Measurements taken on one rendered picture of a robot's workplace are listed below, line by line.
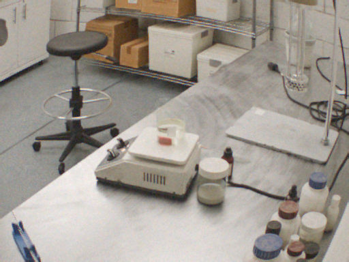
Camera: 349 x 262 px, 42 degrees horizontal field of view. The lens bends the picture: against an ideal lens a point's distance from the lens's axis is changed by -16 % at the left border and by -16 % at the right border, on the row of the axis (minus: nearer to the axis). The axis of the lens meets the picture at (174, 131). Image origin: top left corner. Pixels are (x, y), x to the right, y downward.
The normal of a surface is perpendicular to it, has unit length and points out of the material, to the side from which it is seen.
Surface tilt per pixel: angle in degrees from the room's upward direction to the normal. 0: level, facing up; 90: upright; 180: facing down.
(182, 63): 92
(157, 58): 92
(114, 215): 0
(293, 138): 0
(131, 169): 90
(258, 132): 0
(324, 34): 90
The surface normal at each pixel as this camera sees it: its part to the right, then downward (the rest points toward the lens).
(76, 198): 0.04, -0.89
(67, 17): -0.49, 0.37
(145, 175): -0.29, 0.42
